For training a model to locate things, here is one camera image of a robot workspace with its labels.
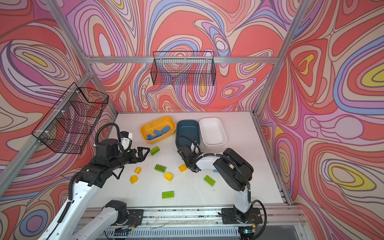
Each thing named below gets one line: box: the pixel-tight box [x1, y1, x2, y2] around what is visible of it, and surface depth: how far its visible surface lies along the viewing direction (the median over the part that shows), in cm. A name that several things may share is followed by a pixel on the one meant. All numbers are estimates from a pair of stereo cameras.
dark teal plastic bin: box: [176, 119, 201, 149], surface depth 107 cm
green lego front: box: [162, 191, 175, 199], surface depth 82 cm
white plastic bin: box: [199, 117, 227, 147], surface depth 109 cm
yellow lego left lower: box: [129, 175, 139, 185], surface depth 86 cm
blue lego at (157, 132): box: [153, 130, 163, 136], surface depth 109 cm
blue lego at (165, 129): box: [161, 125, 171, 134], surface depth 109 cm
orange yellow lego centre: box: [179, 164, 188, 172], surface depth 91 cm
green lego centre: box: [154, 164, 167, 173], surface depth 90 cm
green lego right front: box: [203, 175, 216, 187], surface depth 88 cm
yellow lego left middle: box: [134, 167, 142, 175], surface depth 90 cm
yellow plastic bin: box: [140, 116, 177, 145], surface depth 111 cm
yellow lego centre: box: [164, 172, 174, 182], surface depth 88 cm
